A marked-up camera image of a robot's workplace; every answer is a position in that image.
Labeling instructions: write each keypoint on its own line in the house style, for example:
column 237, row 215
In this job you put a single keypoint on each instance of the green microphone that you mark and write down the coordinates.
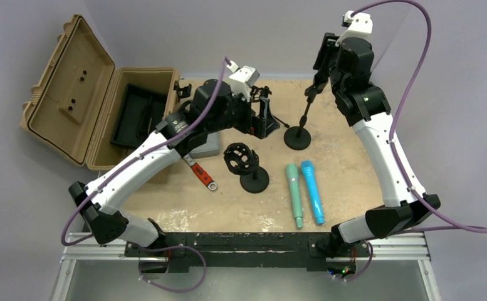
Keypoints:
column 292, row 176

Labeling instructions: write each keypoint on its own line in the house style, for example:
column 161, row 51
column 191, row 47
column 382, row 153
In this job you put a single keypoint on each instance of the black mounting base rail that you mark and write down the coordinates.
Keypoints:
column 306, row 250

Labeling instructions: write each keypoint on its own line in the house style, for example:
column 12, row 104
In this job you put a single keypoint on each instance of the black tripod microphone stand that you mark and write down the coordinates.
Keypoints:
column 262, row 95

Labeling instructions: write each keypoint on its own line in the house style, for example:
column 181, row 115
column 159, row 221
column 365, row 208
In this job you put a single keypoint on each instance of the red adjustable wrench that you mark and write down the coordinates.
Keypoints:
column 200, row 173

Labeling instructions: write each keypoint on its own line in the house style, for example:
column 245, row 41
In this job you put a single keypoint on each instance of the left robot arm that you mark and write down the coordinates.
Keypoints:
column 215, row 106

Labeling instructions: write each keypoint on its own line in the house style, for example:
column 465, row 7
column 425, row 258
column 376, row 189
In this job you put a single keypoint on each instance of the black tray in case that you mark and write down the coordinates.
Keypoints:
column 140, row 111

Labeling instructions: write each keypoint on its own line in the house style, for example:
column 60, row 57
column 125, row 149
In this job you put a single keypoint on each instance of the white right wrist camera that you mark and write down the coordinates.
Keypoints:
column 358, row 25

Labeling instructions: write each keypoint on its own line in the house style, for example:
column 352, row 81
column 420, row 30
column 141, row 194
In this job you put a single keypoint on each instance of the black round-base shock-mount stand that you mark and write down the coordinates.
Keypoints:
column 244, row 162

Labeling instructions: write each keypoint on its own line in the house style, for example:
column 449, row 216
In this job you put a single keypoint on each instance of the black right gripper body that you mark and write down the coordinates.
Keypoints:
column 326, row 63

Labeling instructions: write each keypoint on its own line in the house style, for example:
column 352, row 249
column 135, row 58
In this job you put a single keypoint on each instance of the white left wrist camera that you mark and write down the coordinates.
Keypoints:
column 242, row 81

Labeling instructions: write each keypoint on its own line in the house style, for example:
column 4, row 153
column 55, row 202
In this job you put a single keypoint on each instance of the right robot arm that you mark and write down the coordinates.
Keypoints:
column 345, row 66

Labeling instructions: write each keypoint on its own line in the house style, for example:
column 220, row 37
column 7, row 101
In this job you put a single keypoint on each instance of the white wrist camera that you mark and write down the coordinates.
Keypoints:
column 242, row 81
column 358, row 25

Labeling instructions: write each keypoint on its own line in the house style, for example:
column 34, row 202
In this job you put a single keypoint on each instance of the blue microphone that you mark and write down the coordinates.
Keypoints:
column 308, row 171

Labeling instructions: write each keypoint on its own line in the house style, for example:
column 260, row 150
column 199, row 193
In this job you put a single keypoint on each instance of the aluminium frame rail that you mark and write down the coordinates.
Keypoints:
column 399, row 247

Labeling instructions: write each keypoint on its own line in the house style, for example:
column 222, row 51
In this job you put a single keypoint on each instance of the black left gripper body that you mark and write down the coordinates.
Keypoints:
column 240, row 110

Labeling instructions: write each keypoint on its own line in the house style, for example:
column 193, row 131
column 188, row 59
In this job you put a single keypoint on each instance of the tan plastic tool case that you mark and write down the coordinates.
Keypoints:
column 74, row 108

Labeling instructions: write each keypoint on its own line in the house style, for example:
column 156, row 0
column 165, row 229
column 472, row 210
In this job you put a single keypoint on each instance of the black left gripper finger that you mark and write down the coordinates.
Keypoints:
column 265, row 115
column 263, row 127

